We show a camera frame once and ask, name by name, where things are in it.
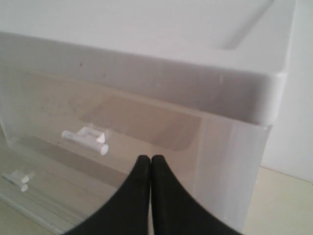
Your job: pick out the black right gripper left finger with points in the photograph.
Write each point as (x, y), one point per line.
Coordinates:
(126, 212)

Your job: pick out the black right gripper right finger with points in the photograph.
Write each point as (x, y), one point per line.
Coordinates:
(174, 210)

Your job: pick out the clear wide middle drawer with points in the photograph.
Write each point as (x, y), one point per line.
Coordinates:
(56, 181)

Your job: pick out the clear top right drawer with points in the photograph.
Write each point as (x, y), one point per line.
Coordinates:
(216, 159)

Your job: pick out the white plastic drawer cabinet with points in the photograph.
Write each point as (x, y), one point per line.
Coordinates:
(228, 58)

